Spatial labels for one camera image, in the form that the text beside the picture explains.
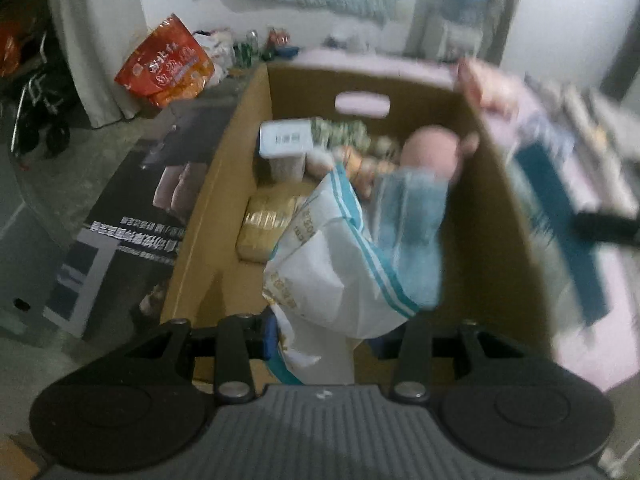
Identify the gold tissue pack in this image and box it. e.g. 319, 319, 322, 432
234, 194, 307, 264

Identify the pink plush toy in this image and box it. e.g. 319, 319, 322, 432
399, 125, 482, 187

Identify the white curtain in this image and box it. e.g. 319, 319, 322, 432
44, 0, 152, 129

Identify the brown cardboard box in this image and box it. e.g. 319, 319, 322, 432
159, 57, 557, 397

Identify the pink wet wipes pack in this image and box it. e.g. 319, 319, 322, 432
457, 57, 522, 117

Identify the green glass bottle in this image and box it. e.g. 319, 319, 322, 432
232, 30, 262, 67

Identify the white blue-striped plastic bag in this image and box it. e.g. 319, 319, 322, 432
262, 162, 422, 387

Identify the black stroller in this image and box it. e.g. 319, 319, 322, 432
0, 0, 77, 157

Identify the green fuzzy scrunchie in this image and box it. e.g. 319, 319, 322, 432
312, 117, 402, 162

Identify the red snack bag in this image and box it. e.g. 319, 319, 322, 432
113, 13, 217, 109

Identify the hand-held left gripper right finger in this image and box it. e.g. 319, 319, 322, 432
370, 320, 527, 404

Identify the white water dispenser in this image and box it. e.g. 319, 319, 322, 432
440, 17, 488, 58

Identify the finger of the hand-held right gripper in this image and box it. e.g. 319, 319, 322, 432
572, 212, 640, 249

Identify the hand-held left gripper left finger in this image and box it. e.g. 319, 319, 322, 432
120, 310, 278, 405

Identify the printed floor poster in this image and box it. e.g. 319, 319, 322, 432
42, 97, 237, 339

